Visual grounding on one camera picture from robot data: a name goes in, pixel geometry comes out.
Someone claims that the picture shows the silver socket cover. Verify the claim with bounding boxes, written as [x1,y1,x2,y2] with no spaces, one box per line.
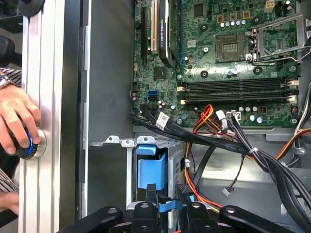
[249,11,308,61]

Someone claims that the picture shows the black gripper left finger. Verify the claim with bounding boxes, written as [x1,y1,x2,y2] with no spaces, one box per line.
[58,183,159,233]

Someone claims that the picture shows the hard disk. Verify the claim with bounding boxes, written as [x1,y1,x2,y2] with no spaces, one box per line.
[135,135,169,190]

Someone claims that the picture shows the person's left hand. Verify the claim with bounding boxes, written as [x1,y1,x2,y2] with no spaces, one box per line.
[0,83,42,155]

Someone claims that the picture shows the round black tool blue ring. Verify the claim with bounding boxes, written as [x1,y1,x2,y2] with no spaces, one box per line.
[9,128,47,160]

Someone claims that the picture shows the person's right hand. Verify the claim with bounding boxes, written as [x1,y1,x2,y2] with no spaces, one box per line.
[0,191,20,216]

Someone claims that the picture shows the yellow grey supply wires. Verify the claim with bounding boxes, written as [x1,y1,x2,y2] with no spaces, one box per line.
[293,82,311,136]

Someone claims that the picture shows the white expansion slot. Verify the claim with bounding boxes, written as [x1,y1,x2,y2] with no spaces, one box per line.
[150,0,159,54]

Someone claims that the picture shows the green motherboard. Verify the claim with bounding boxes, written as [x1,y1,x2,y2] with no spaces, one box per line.
[133,0,302,128]

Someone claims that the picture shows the black wire white tag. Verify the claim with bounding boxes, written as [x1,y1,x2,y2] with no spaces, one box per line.
[130,103,258,156]

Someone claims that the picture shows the thin wire white plug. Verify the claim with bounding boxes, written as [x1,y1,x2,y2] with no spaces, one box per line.
[222,155,246,197]

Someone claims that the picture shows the black disk wire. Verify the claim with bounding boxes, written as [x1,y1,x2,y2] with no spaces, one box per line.
[158,145,217,212]

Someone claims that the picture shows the black RAM slot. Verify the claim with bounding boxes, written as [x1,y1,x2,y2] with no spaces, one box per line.
[181,98,298,105]
[176,78,299,86]
[181,93,298,99]
[176,84,299,92]

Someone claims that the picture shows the red yellow power wire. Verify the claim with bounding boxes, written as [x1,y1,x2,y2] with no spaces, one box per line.
[184,103,234,212]

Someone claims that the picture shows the blue expansion slot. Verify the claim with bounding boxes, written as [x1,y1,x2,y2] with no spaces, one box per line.
[178,0,183,64]

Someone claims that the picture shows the CPU socket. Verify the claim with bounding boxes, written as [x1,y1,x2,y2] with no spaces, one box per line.
[215,33,246,64]

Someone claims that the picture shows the thin locking lever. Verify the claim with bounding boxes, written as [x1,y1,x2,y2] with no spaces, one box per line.
[251,46,311,66]

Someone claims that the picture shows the black wire bundle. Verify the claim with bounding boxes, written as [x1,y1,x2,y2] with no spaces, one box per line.
[227,113,311,220]

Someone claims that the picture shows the black expansion slot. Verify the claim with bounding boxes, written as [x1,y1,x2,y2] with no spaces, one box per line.
[140,6,148,64]

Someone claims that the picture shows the black graphics card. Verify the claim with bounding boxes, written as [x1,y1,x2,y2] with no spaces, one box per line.
[158,0,177,69]

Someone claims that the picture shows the silver disk bay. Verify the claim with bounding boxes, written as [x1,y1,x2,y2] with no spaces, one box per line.
[89,135,187,212]

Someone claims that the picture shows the orange yellow black wires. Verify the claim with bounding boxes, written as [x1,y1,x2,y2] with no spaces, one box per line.
[274,128,311,161]

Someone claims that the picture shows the silver wristwatch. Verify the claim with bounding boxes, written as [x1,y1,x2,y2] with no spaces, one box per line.
[0,72,16,89]

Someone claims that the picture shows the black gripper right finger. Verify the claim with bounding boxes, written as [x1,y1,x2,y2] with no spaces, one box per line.
[175,183,294,233]

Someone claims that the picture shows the black PC case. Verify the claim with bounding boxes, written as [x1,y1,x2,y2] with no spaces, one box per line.
[59,0,311,233]

